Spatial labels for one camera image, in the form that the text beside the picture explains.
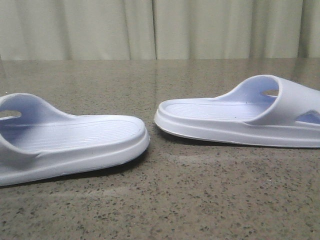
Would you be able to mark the light blue slipper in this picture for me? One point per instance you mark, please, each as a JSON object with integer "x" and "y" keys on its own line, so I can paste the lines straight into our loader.
{"x": 263, "y": 110}
{"x": 44, "y": 142}

